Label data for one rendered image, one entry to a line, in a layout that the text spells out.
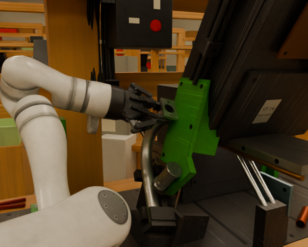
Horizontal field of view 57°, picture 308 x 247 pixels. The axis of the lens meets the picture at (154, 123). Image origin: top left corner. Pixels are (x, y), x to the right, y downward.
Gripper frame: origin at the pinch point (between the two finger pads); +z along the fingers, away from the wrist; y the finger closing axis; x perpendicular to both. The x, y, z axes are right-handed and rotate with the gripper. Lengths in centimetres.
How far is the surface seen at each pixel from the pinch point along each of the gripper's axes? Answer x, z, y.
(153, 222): 8.2, -1.4, -23.5
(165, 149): 5.6, 2.8, -6.6
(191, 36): 328, 354, 581
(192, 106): -8.0, 2.9, -3.2
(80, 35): 8.1, -18.3, 29.9
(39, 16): 593, -20, 824
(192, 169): -2.6, 3.4, -15.7
